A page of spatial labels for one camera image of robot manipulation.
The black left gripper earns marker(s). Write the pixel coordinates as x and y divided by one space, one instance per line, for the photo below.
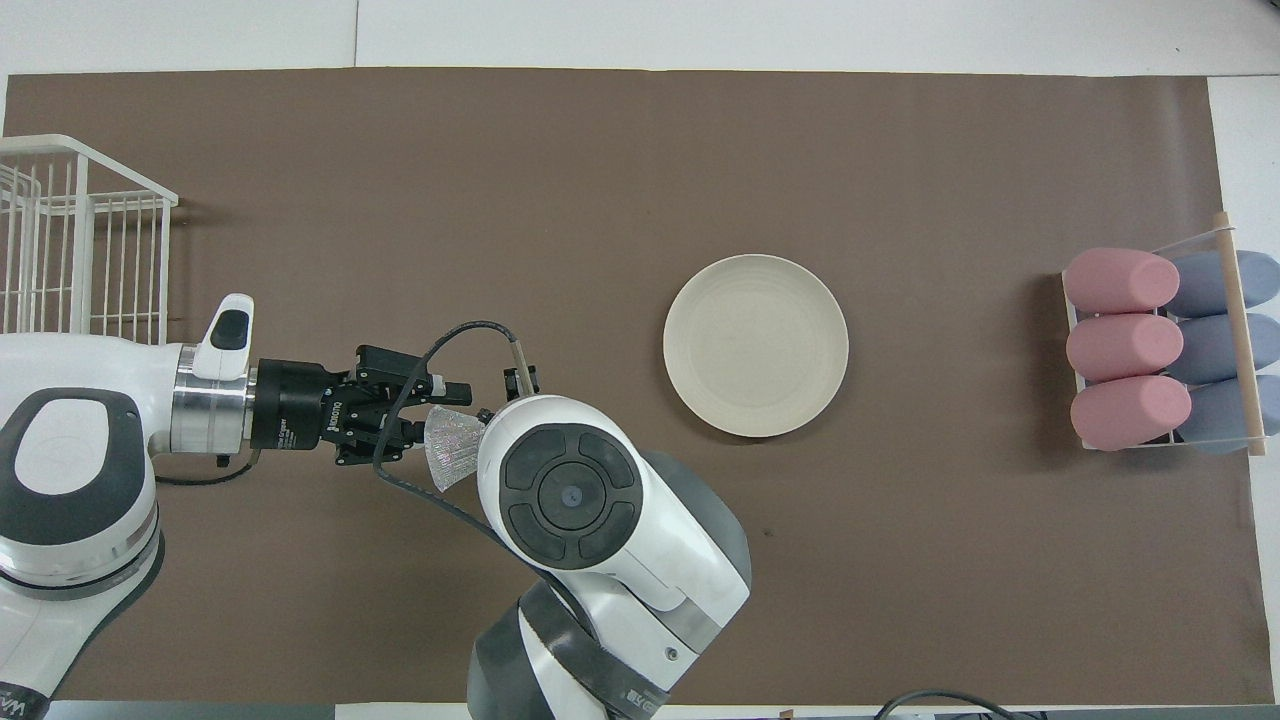
290 405

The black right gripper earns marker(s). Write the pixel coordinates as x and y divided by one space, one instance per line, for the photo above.
522 382

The clear plastic wrap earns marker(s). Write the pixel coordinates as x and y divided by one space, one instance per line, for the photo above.
455 450

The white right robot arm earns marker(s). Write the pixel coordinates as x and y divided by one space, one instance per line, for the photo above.
600 560

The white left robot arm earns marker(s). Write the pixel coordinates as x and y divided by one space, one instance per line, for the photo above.
80 400

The round cream plate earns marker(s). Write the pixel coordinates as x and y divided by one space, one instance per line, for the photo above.
755 345

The brown table mat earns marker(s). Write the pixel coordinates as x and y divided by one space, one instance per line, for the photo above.
500 150

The pink plastic cup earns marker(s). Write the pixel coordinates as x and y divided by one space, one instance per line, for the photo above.
1120 281
1125 347
1130 412

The blue plastic cup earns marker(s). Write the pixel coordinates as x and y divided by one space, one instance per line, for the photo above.
1205 283
1215 415
1210 348

